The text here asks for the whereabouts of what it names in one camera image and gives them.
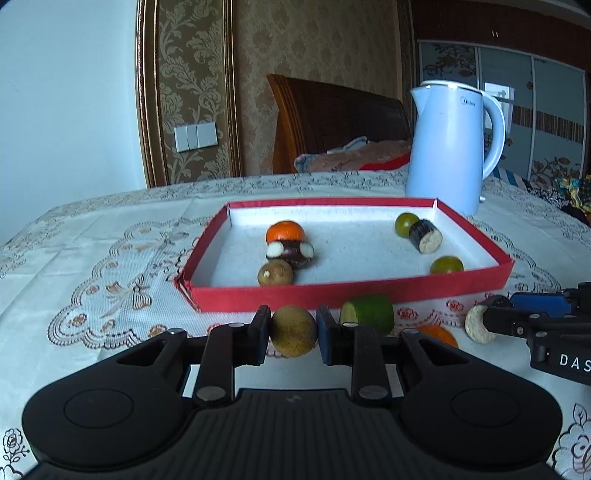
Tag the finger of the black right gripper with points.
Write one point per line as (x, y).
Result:
(502, 318)
(551, 304)

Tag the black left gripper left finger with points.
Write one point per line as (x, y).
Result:
(228, 347)

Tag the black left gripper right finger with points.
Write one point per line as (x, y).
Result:
(363, 349)

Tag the brown longan fruit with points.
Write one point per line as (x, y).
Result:
(293, 331)
(275, 272)

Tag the orange tangerine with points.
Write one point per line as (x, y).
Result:
(440, 334)
(285, 230)

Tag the green round plum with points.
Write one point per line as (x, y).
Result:
(404, 222)
(447, 264)

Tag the green cucumber piece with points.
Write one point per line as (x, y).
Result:
(371, 310)

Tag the red shallow cardboard box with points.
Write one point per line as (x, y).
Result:
(357, 253)

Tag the striped colourful blanket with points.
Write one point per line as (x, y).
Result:
(553, 193)

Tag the white electric kettle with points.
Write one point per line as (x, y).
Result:
(458, 140)

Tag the brown patterned pillow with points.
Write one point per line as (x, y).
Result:
(360, 154)

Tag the patterned wardrobe doors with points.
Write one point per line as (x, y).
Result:
(544, 103)

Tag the brown wooden headboard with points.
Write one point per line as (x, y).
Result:
(315, 117)

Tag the white wall switch panel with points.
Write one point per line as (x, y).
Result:
(195, 136)

